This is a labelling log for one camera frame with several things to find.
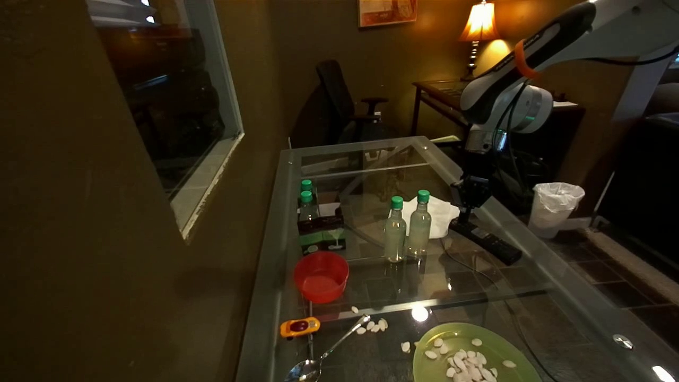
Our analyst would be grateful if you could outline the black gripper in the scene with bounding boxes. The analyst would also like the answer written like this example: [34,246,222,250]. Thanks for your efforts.
[452,174,493,231]

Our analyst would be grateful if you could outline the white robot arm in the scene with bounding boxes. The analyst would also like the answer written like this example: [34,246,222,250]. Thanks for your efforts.
[461,0,679,156]

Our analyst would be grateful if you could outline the white paper napkin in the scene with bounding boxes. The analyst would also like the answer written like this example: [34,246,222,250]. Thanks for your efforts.
[403,197,461,241]

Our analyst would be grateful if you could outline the right green-capped clear bottle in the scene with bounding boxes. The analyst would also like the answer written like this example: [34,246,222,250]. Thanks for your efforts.
[409,189,432,254]

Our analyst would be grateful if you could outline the green-capped clear bottle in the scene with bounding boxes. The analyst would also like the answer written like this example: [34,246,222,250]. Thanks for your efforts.
[384,196,405,264]
[409,189,432,254]

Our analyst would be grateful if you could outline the white trash bin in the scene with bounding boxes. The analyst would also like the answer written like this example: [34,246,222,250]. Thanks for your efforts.
[529,183,585,238]

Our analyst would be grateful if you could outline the left green-capped clear bottle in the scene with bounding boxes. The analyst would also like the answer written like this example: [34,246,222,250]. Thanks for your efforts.
[384,196,405,264]

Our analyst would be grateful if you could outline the black office chair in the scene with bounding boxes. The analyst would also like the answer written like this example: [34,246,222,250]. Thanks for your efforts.
[317,60,387,142]

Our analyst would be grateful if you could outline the dark green-capped bottle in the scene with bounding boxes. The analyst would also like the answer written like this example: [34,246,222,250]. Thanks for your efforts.
[298,179,319,234]

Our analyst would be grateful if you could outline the lit table lamp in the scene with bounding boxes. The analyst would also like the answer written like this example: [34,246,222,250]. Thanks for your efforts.
[461,0,496,70]

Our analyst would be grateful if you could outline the green plate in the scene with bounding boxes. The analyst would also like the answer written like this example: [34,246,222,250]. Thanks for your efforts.
[413,322,541,382]

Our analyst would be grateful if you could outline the red plastic bowl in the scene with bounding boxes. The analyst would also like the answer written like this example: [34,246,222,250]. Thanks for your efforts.
[294,250,350,306]

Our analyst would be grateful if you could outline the white marshmallow pieces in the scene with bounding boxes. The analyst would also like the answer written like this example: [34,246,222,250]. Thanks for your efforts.
[345,320,540,382]

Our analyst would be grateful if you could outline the orange toy car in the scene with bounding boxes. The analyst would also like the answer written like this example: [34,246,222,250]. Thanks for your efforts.
[279,316,320,339]

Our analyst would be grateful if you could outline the metal spoon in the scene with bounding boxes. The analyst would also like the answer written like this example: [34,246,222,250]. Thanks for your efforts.
[286,315,371,382]

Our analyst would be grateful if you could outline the white framed window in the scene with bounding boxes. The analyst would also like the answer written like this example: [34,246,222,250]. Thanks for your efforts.
[85,0,245,241]

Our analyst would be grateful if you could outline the framed wall picture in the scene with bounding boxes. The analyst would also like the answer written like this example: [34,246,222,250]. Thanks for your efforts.
[358,0,418,28]

